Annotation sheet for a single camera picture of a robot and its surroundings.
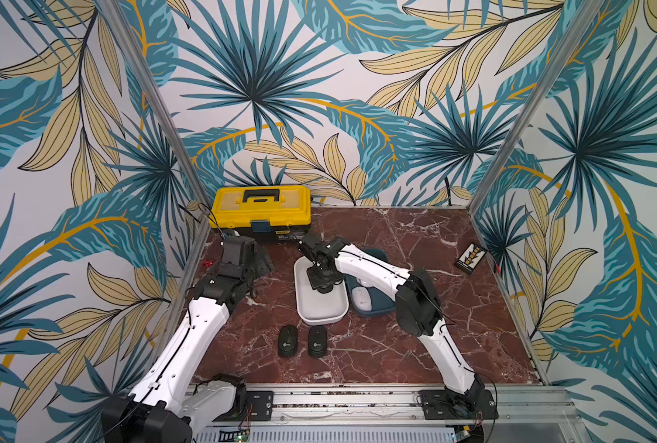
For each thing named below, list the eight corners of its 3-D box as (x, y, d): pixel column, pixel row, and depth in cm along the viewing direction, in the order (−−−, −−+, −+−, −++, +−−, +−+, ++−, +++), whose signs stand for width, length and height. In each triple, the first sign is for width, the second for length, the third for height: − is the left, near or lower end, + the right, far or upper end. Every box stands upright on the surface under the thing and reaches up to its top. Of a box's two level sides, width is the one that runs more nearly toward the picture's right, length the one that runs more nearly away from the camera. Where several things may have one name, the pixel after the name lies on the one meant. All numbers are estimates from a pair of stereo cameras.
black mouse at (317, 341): (307, 358, 83) (307, 355, 81) (309, 328, 89) (309, 325, 87) (327, 358, 83) (327, 356, 81) (327, 328, 89) (327, 325, 87)
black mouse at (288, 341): (277, 357, 83) (276, 355, 81) (280, 328, 89) (279, 325, 87) (297, 357, 83) (296, 355, 81) (299, 328, 89) (298, 325, 87)
